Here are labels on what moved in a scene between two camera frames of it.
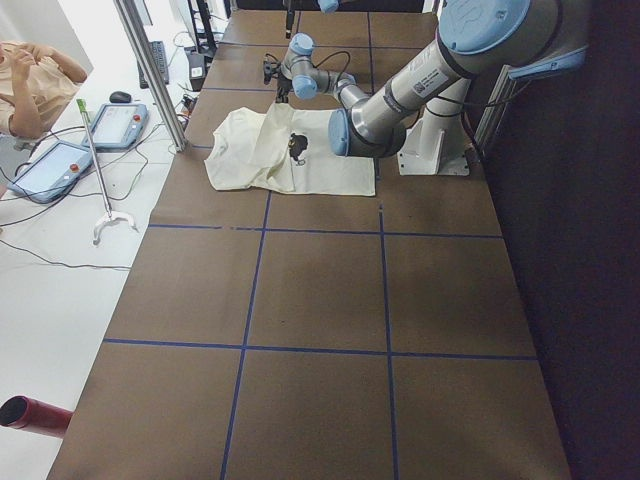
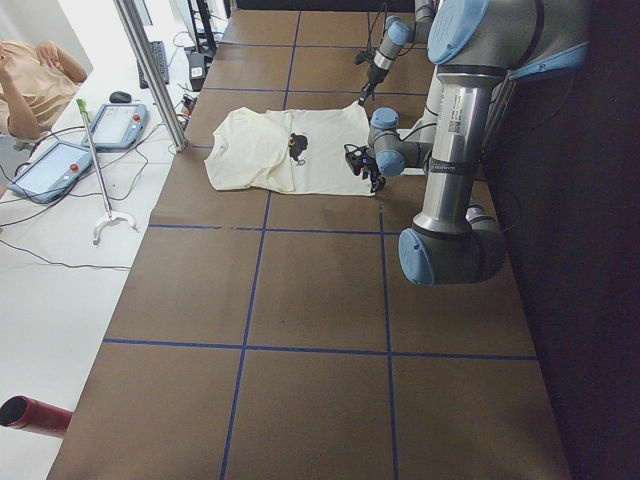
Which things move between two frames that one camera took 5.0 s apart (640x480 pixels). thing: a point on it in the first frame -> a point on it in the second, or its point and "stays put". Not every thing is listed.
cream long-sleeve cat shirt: (280, 149) stays put
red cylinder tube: (25, 413) stays put
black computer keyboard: (159, 50) stays put
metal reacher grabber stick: (110, 216) stays put
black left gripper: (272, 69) -> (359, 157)
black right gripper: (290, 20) -> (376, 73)
